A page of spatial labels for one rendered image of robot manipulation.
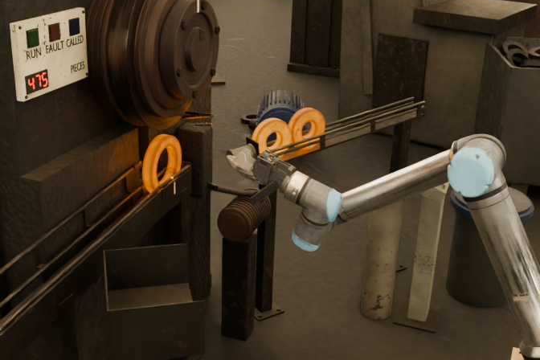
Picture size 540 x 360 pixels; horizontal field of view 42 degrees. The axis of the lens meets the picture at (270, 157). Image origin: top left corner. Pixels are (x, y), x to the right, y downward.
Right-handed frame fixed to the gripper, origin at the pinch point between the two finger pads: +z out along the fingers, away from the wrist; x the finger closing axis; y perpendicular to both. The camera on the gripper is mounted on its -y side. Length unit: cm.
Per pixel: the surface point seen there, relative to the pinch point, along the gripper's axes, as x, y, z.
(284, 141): -37.8, -3.6, -5.9
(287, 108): -189, -55, 31
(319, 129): -51, 1, -14
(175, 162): 6.8, -5.8, 14.2
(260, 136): -29.5, -2.1, 0.7
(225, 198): -123, -89, 30
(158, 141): 15.6, 3.4, 17.9
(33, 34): 55, 36, 39
